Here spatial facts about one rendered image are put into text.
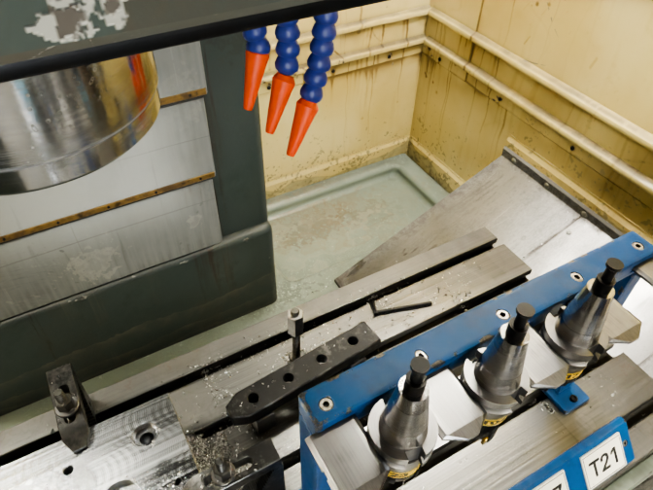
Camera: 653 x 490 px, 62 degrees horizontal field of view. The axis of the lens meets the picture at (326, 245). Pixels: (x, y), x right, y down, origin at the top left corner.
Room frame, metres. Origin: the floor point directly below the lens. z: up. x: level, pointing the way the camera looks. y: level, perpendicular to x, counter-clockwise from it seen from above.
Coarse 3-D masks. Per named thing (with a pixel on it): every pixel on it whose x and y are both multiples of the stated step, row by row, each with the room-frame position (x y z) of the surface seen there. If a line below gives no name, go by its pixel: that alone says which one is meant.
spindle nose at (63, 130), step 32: (96, 64) 0.25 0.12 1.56; (128, 64) 0.27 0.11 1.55; (0, 96) 0.22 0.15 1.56; (32, 96) 0.22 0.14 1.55; (64, 96) 0.23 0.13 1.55; (96, 96) 0.25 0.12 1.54; (128, 96) 0.26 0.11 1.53; (0, 128) 0.22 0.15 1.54; (32, 128) 0.22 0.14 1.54; (64, 128) 0.23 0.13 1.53; (96, 128) 0.24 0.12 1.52; (128, 128) 0.26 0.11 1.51; (0, 160) 0.21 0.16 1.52; (32, 160) 0.22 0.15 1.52; (64, 160) 0.23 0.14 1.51; (96, 160) 0.24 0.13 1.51; (0, 192) 0.21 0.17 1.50
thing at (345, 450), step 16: (352, 416) 0.24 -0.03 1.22; (336, 432) 0.23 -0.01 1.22; (352, 432) 0.23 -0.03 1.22; (320, 448) 0.21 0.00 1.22; (336, 448) 0.21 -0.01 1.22; (352, 448) 0.21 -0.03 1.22; (368, 448) 0.21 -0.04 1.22; (320, 464) 0.20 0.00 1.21; (336, 464) 0.20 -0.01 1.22; (352, 464) 0.20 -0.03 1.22; (368, 464) 0.20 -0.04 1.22; (384, 464) 0.20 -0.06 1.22; (336, 480) 0.18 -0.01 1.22; (352, 480) 0.18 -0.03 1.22; (368, 480) 0.18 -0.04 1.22; (384, 480) 0.19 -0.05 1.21
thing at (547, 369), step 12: (540, 336) 0.34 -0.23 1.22; (528, 348) 0.32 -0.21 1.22; (540, 348) 0.32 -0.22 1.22; (552, 348) 0.32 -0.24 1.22; (528, 360) 0.31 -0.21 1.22; (540, 360) 0.31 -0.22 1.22; (552, 360) 0.31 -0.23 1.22; (564, 360) 0.31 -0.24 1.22; (540, 372) 0.29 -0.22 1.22; (552, 372) 0.29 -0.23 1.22; (564, 372) 0.30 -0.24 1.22; (540, 384) 0.28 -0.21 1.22; (552, 384) 0.28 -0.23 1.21
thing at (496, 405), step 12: (468, 360) 0.30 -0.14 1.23; (468, 372) 0.29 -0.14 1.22; (528, 372) 0.29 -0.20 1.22; (468, 384) 0.27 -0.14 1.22; (528, 384) 0.28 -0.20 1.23; (480, 396) 0.26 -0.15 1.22; (492, 396) 0.26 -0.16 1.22; (504, 396) 0.26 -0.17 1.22; (516, 396) 0.27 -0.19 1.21; (492, 408) 0.26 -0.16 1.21; (504, 408) 0.25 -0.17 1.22
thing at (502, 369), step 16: (496, 336) 0.29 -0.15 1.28; (528, 336) 0.28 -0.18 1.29; (496, 352) 0.28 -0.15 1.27; (512, 352) 0.27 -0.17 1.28; (480, 368) 0.28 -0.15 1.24; (496, 368) 0.27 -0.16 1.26; (512, 368) 0.27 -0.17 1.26; (480, 384) 0.27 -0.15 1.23; (496, 384) 0.27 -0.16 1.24; (512, 384) 0.27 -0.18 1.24
